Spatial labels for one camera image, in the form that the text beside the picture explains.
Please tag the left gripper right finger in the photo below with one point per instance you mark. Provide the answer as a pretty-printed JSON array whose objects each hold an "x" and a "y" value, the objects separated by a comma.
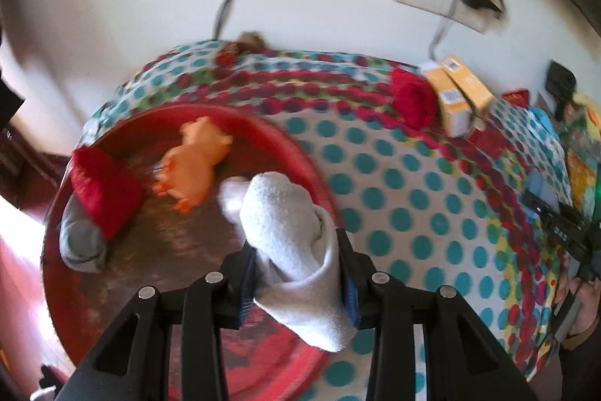
[{"x": 464, "y": 361}]

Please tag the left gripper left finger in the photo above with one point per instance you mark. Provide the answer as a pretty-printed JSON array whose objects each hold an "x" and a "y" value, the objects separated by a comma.
[{"x": 235, "y": 283}]

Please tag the grey blue sock bundle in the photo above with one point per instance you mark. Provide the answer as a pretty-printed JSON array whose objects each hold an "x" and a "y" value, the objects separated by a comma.
[{"x": 82, "y": 246}]

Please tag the red Marubi box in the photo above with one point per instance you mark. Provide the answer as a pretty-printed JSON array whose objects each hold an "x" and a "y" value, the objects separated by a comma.
[{"x": 491, "y": 142}]

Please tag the yellow medicine box cartoon face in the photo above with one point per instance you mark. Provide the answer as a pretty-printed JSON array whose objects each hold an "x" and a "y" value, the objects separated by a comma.
[{"x": 473, "y": 89}]

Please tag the red embroidered sock bundle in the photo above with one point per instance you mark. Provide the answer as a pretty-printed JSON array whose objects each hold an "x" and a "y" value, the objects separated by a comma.
[{"x": 108, "y": 191}]

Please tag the white sock bundle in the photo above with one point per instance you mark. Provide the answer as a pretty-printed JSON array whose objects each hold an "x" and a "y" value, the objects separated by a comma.
[{"x": 297, "y": 256}]

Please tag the orange rubber toy animal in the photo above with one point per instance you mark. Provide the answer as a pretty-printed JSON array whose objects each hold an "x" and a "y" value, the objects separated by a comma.
[{"x": 186, "y": 172}]

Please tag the plain red sock bundle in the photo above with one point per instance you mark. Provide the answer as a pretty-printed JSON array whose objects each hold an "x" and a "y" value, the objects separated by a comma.
[{"x": 413, "y": 98}]

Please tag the light blue sock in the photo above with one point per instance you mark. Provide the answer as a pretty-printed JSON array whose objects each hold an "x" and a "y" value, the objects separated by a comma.
[{"x": 541, "y": 190}]

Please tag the person right hand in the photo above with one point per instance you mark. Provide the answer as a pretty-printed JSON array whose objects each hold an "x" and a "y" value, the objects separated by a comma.
[{"x": 587, "y": 299}]

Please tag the polka dot bed sheet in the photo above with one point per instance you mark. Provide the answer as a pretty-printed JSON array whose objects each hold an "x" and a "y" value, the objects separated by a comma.
[{"x": 429, "y": 210}]

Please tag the red snack packet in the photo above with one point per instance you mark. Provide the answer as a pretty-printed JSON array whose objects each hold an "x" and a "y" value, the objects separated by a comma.
[{"x": 519, "y": 98}]

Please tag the yellow white medicine box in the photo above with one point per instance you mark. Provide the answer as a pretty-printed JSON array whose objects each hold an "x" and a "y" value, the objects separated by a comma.
[{"x": 456, "y": 112}]

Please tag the round red metal tray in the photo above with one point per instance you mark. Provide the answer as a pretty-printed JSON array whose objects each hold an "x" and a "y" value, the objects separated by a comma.
[{"x": 169, "y": 250}]

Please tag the small red candy wrapper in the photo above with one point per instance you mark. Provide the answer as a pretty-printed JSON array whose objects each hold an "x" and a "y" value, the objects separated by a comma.
[{"x": 245, "y": 44}]

